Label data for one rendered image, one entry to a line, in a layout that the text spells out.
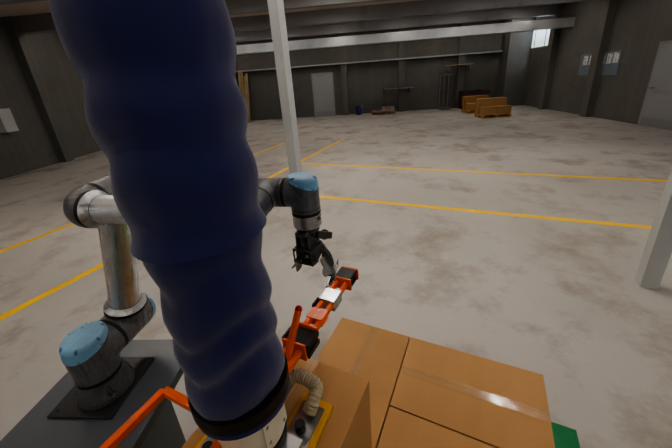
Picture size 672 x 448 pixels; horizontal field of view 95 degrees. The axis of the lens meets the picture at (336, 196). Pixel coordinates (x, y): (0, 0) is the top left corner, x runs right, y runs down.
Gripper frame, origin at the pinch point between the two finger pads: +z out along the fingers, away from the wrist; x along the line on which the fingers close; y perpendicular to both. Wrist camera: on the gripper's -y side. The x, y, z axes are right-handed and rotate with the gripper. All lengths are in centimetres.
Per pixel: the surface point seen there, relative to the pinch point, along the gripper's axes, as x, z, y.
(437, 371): 38, 68, -35
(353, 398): 19.9, 27.6, 17.7
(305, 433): 13.1, 24.4, 33.6
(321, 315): 3.3, 12.5, 4.9
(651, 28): 408, -132, -1160
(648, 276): 179, 110, -232
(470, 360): 51, 68, -48
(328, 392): 12.1, 27.6, 19.0
